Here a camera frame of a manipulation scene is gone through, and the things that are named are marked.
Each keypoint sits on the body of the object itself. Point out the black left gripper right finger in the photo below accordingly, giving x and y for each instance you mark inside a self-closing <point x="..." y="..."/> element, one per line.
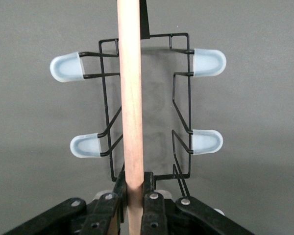
<point x="161" y="215"/>

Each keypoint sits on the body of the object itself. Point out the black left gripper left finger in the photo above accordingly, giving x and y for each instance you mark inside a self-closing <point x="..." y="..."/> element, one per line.
<point x="98" y="215"/>

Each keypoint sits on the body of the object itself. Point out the dark grey table mat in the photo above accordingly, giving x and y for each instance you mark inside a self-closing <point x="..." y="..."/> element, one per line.
<point x="259" y="122"/>

